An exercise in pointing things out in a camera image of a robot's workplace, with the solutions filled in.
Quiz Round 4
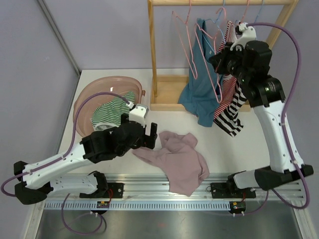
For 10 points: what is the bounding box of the mauve pink tank top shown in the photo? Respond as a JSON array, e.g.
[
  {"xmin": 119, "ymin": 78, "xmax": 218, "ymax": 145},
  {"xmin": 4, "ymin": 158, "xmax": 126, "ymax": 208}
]
[{"xmin": 133, "ymin": 131, "xmax": 210, "ymax": 197}]

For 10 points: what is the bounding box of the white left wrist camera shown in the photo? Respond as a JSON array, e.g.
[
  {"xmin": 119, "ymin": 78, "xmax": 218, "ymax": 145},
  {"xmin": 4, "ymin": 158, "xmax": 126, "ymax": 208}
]
[{"xmin": 129, "ymin": 104, "xmax": 149, "ymax": 127}]

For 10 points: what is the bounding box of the pink plastic basin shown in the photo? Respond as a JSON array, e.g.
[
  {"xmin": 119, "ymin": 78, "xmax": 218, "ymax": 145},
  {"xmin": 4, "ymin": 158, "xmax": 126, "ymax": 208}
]
[{"xmin": 73, "ymin": 76, "xmax": 146, "ymax": 137}]

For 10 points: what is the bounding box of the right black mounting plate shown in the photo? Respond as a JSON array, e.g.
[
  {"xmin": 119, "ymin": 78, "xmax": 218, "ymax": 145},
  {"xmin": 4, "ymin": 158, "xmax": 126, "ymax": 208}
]
[{"xmin": 210, "ymin": 182, "xmax": 256, "ymax": 199}]

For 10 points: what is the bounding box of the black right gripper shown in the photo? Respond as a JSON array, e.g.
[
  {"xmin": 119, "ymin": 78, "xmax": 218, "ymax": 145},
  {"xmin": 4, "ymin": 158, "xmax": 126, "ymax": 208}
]
[{"xmin": 210, "ymin": 42, "xmax": 251, "ymax": 85}]

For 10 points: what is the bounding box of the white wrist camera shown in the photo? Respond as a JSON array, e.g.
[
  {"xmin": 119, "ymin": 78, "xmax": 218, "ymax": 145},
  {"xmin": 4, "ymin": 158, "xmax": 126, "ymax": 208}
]
[
  {"xmin": 230, "ymin": 22, "xmax": 257, "ymax": 51},
  {"xmin": 129, "ymin": 104, "xmax": 149, "ymax": 127}
]

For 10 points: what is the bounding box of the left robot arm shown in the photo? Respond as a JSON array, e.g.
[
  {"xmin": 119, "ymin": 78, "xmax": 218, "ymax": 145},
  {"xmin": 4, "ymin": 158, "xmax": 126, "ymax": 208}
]
[{"xmin": 13, "ymin": 114, "xmax": 158, "ymax": 205}]

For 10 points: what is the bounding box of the slotted cable duct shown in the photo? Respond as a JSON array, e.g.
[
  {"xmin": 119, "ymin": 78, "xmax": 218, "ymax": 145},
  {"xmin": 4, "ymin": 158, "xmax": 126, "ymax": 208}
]
[{"xmin": 44, "ymin": 200, "xmax": 230, "ymax": 211}]

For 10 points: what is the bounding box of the red striped tank top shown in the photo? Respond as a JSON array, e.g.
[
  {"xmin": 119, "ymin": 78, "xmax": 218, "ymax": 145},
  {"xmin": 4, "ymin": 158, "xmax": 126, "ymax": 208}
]
[{"xmin": 214, "ymin": 21, "xmax": 237, "ymax": 119}]

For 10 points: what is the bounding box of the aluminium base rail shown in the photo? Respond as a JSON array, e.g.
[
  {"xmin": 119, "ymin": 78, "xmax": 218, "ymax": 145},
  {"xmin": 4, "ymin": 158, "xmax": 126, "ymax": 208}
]
[{"xmin": 33, "ymin": 173, "xmax": 305, "ymax": 202}]

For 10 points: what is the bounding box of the green striped tank top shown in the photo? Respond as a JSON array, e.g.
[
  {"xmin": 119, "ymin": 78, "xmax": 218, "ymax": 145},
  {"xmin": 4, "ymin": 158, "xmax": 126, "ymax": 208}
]
[{"xmin": 91, "ymin": 97, "xmax": 130, "ymax": 131}]

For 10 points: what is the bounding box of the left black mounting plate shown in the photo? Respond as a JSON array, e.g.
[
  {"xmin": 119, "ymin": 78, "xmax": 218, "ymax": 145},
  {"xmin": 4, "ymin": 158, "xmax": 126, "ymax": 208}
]
[{"xmin": 79, "ymin": 182, "xmax": 124, "ymax": 199}]

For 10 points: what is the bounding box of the wooden clothes rack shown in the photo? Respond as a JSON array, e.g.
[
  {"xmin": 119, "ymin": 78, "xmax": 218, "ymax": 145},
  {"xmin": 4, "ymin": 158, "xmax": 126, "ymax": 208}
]
[{"xmin": 147, "ymin": 0, "xmax": 298, "ymax": 112}]

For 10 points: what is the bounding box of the black mounting plate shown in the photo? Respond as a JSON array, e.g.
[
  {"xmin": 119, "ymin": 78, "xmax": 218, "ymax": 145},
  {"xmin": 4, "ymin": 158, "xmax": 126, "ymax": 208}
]
[
  {"xmin": 79, "ymin": 182, "xmax": 124, "ymax": 199},
  {"xmin": 210, "ymin": 182, "xmax": 256, "ymax": 199}
]

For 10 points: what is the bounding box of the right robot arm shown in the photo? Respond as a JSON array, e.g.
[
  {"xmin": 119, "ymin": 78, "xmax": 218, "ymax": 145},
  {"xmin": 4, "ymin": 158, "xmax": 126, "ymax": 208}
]
[{"xmin": 209, "ymin": 40, "xmax": 314, "ymax": 197}]

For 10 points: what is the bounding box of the teal blue tank top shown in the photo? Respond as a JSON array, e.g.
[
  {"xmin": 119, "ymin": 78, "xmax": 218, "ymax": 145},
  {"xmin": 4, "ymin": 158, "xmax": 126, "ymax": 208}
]
[{"xmin": 178, "ymin": 18, "xmax": 222, "ymax": 127}]

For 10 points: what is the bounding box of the black white striped tank top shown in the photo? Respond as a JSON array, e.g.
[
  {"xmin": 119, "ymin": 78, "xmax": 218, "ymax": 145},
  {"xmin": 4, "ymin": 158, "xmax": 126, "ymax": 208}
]
[{"xmin": 214, "ymin": 82, "xmax": 247, "ymax": 137}]

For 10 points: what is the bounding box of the blue wire hanger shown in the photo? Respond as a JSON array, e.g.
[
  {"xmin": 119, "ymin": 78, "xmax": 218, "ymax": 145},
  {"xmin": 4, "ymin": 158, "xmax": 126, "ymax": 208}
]
[
  {"xmin": 200, "ymin": 0, "xmax": 227, "ymax": 54},
  {"xmin": 254, "ymin": 0, "xmax": 265, "ymax": 23}
]

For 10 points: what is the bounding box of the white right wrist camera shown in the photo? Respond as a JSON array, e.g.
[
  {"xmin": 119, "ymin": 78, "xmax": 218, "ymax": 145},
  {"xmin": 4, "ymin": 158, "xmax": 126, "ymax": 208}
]
[{"xmin": 230, "ymin": 22, "xmax": 257, "ymax": 51}]

